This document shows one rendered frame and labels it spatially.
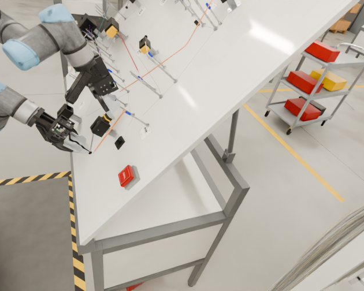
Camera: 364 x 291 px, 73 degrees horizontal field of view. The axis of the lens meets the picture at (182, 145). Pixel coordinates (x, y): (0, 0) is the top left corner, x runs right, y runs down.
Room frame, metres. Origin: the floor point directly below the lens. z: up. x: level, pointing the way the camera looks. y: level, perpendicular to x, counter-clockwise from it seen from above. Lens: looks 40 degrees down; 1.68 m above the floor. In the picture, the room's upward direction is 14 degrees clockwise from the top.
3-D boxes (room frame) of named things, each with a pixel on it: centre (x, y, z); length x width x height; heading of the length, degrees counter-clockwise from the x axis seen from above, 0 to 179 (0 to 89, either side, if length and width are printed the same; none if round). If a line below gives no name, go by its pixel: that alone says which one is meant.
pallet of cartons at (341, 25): (11.08, -4.40, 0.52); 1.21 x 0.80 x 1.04; 124
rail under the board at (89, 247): (0.89, 0.52, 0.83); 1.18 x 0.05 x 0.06; 30
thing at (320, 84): (3.22, -1.53, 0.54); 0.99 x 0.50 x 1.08; 128
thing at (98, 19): (1.71, 0.83, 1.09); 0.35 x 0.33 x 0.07; 30
